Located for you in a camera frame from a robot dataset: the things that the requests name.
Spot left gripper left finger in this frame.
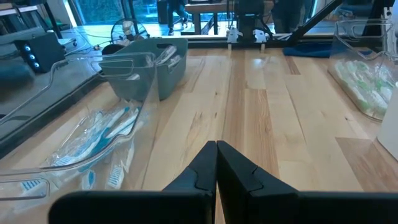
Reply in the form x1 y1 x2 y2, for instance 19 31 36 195
48 140 218 224

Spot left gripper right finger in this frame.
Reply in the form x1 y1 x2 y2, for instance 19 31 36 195
217 140 398 224

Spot blue toothbrush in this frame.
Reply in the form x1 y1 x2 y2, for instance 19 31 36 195
49 107 131 167
105 139 137 190
93 108 141 141
79 161 98 192
18 179 44 192

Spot green toothbrush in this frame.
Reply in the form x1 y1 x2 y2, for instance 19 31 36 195
334 60 373 110
345 60 391 109
353 60 395 94

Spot pale toothbrush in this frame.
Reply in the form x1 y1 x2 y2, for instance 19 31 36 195
371 64 397 105

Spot clear plastic bin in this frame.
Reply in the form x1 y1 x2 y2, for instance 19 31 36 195
326 18 398 122
0 52 161 205

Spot teal plastic bin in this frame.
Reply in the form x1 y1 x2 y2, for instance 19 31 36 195
99 37 189 101

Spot blue cloth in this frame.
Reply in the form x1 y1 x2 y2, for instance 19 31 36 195
282 41 374 59

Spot black floor fan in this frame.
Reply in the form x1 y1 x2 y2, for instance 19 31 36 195
110 17 150 47

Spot black computer tower blue lights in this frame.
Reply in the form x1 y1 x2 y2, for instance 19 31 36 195
14 30 67 75

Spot person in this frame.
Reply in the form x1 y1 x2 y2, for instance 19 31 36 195
271 0 315 34
166 0 190 36

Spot wooden workbench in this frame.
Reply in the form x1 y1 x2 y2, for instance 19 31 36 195
185 1 275 35

